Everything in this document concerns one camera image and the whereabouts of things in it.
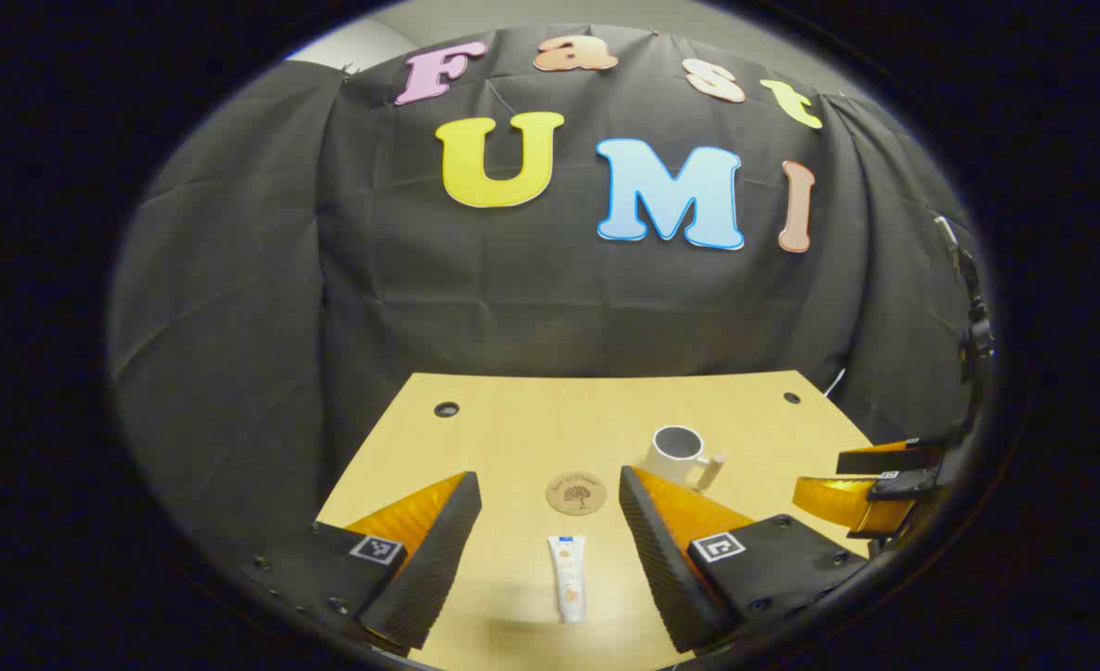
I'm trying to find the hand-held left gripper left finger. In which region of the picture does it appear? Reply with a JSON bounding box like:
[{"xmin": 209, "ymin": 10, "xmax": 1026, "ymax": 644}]
[{"xmin": 241, "ymin": 471, "xmax": 483, "ymax": 651}]

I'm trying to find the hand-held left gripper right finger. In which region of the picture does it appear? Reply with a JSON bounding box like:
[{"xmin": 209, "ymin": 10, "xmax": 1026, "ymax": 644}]
[{"xmin": 618, "ymin": 465, "xmax": 868, "ymax": 654}]

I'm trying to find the white toothpaste tube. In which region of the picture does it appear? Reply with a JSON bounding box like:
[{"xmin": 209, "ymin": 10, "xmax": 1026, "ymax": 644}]
[{"xmin": 548, "ymin": 535, "xmax": 588, "ymax": 623}]

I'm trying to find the round wooden coaster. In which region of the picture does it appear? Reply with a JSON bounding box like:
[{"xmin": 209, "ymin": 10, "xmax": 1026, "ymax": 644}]
[{"xmin": 545, "ymin": 471, "xmax": 609, "ymax": 516}]

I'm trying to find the white cup with wooden handle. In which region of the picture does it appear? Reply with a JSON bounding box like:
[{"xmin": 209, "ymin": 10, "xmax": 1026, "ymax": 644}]
[{"xmin": 643, "ymin": 425, "xmax": 726, "ymax": 493}]

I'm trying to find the light wooden desktop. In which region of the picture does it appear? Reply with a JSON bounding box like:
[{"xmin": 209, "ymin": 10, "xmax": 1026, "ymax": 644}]
[{"xmin": 315, "ymin": 371, "xmax": 877, "ymax": 671}]

